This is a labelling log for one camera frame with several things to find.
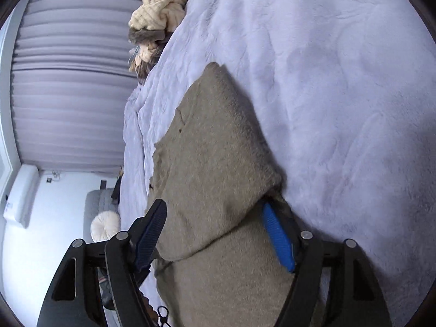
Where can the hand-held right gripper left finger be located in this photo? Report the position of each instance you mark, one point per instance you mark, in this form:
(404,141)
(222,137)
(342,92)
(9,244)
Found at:
(149,242)

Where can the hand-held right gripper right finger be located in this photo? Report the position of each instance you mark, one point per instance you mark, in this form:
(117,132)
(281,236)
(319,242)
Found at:
(277,242)

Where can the olive knit sweater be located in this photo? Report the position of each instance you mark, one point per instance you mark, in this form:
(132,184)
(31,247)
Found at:
(211,163)

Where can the round white cushion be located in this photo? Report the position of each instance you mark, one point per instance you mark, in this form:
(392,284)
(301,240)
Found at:
(105,228)

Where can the grey upholstered chair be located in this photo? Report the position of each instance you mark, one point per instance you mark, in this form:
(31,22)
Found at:
(97,201)

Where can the white air conditioner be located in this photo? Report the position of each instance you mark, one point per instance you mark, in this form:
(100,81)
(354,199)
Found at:
(21,194)

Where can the lavender plush blanket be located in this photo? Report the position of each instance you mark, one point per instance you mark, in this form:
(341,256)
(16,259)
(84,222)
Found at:
(323,92)

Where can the grey pleated curtain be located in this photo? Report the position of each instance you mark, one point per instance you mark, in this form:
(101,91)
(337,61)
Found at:
(68,75)

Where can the beige striped plush garment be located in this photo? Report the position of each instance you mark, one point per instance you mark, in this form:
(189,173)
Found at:
(160,10)

